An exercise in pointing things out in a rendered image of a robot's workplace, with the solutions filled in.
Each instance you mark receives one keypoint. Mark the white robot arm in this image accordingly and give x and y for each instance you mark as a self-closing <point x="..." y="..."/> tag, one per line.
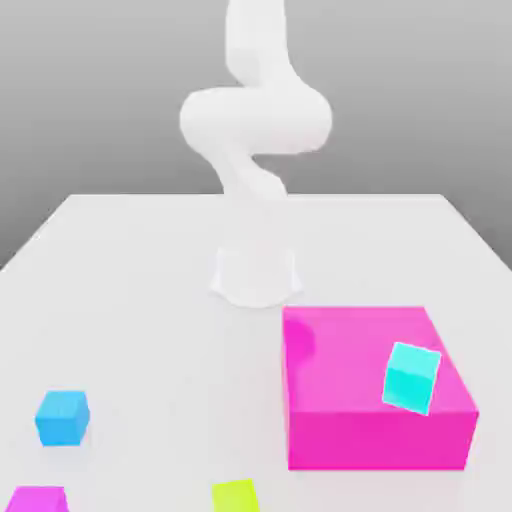
<point x="256" y="120"/>

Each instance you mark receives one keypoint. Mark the small cyan cube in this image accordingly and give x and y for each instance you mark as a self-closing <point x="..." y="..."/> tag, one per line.
<point x="410" y="380"/>

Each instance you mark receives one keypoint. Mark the small yellow cube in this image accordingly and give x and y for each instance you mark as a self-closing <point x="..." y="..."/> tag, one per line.
<point x="235" y="498"/>

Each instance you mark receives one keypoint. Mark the small blue cube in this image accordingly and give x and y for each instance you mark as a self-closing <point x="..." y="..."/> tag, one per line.
<point x="62" y="420"/>

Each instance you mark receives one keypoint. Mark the small magenta cube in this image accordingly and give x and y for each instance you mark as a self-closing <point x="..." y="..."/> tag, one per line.
<point x="36" y="500"/>

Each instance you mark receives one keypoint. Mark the large pink box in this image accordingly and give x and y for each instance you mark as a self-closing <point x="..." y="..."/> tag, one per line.
<point x="360" y="436"/>

